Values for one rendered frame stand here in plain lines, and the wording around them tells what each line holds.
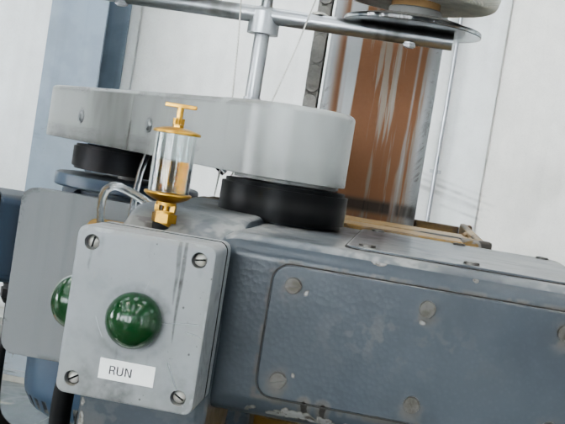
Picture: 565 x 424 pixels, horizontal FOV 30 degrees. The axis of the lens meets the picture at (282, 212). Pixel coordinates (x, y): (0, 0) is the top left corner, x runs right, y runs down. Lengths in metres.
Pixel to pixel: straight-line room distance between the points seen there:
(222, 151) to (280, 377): 0.21
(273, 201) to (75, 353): 0.20
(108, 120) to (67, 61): 4.68
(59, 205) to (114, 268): 0.47
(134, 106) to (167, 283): 0.36
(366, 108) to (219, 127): 0.35
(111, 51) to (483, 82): 2.04
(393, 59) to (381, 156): 0.10
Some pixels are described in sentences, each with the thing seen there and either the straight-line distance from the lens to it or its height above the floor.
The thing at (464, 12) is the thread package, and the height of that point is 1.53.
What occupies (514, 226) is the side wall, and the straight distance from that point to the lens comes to 5.78.
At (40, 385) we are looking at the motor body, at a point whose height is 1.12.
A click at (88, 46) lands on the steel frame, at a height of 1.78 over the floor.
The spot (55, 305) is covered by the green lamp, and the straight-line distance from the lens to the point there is 0.58.
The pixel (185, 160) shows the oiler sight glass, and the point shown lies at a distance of 0.63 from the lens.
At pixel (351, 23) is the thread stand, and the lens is 0.93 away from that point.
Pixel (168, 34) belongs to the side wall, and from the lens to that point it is 5.97.
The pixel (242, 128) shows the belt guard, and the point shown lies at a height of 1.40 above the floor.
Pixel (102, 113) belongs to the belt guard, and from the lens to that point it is 0.96.
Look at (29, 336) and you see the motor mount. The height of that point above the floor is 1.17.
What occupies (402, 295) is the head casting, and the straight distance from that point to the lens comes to 0.59.
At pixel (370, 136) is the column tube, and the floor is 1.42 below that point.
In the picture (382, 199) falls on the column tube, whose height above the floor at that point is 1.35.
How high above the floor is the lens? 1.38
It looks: 3 degrees down
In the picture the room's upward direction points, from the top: 9 degrees clockwise
